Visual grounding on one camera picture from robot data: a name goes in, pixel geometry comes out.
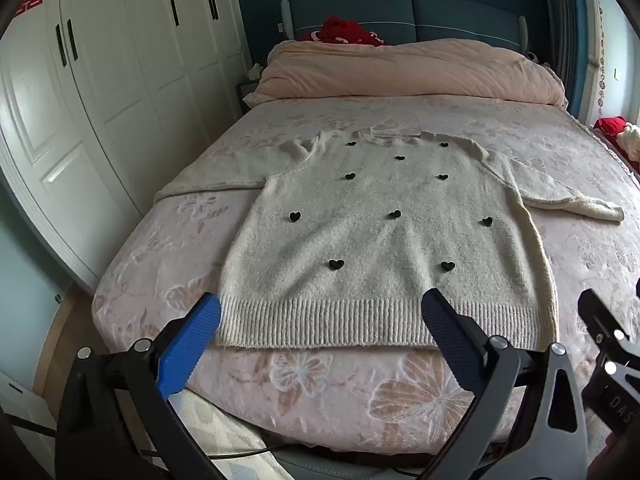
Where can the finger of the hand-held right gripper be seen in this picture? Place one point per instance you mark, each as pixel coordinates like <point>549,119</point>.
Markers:
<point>602,320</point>

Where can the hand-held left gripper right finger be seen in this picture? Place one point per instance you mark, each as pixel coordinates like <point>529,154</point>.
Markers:
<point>450,340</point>

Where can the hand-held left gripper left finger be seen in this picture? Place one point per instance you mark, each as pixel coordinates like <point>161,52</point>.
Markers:
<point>192,345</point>

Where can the white sweater with black hearts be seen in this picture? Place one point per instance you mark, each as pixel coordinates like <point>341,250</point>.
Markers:
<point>380,250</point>

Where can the bed with pink floral sheet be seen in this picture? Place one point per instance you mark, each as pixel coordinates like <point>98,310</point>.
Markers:
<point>575,270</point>

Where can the white patterned rug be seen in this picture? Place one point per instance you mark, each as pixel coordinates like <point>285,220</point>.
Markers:
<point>225,440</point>

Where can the cream plush cloth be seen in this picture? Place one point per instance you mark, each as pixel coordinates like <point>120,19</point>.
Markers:
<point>631,140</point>

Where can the red cloth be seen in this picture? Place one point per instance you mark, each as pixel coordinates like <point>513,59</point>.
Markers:
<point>610,127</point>

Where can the dark nightstand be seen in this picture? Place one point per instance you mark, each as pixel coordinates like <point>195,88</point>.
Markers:
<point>247,94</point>

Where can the white wardrobe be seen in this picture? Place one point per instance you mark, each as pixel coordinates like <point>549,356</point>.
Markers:
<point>125,85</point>

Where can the pink duvet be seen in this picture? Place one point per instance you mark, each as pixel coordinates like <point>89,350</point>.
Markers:
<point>400,70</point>

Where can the grey curtain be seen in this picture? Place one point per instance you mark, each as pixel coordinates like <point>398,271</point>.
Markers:
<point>565,35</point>

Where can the red pillow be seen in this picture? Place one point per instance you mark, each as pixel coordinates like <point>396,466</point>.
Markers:
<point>345,32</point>

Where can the blue padded headboard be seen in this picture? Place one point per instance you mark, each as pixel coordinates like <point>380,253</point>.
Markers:
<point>440,15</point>

